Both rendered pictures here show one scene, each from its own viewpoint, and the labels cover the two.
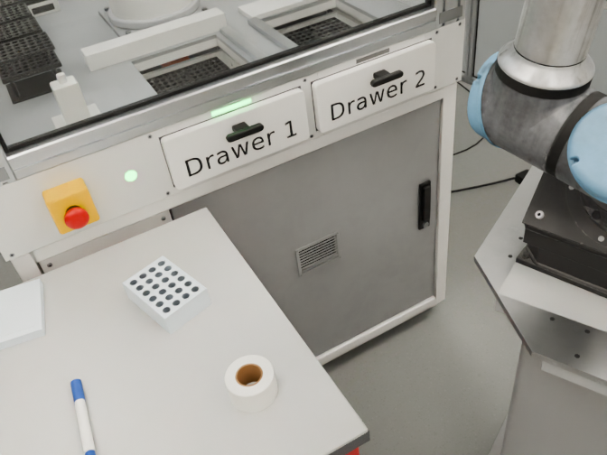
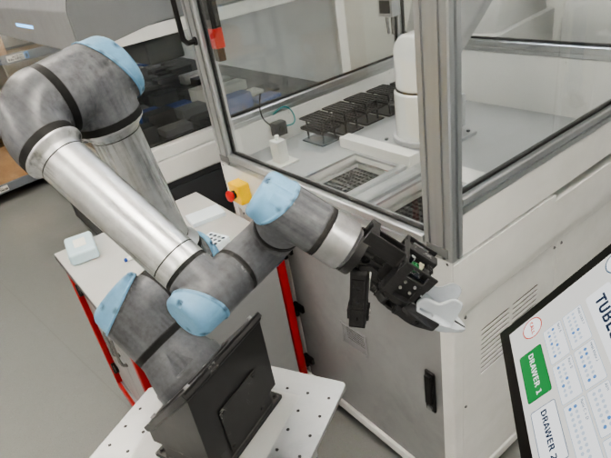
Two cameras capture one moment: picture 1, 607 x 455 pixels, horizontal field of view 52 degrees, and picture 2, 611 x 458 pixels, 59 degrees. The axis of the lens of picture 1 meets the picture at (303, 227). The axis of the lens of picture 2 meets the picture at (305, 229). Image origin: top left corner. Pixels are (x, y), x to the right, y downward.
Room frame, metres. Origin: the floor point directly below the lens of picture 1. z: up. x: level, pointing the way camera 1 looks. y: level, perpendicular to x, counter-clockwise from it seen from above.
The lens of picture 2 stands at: (0.79, -1.30, 1.65)
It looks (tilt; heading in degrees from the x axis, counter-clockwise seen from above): 30 degrees down; 80
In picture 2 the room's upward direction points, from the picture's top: 10 degrees counter-clockwise
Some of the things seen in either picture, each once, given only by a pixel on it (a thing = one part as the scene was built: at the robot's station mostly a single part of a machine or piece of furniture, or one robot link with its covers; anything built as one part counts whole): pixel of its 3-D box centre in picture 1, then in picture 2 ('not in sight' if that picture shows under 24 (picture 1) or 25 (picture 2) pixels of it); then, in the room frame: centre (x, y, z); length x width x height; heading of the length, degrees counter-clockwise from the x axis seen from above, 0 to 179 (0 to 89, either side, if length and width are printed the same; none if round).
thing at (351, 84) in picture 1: (376, 86); not in sight; (1.15, -0.19, 0.87); 0.29 x 0.02 x 0.11; 113
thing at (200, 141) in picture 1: (239, 138); not in sight; (1.03, 0.10, 0.87); 0.29 x 0.02 x 0.11; 113
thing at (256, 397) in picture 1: (251, 383); not in sight; (0.53, 0.10, 0.78); 0.07 x 0.07 x 0.04
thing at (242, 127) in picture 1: (242, 129); not in sight; (1.00, 0.09, 0.91); 0.07 x 0.04 x 0.01; 113
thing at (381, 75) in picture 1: (383, 76); not in sight; (1.13, -0.20, 0.91); 0.07 x 0.04 x 0.01; 113
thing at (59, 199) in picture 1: (71, 207); (239, 192); (0.88, 0.39, 0.88); 0.07 x 0.05 x 0.07; 113
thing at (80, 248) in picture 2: not in sight; (81, 247); (0.31, 0.47, 0.78); 0.15 x 0.10 x 0.04; 103
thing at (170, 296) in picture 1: (166, 292); (208, 248); (0.73, 0.24, 0.78); 0.12 x 0.08 x 0.04; 40
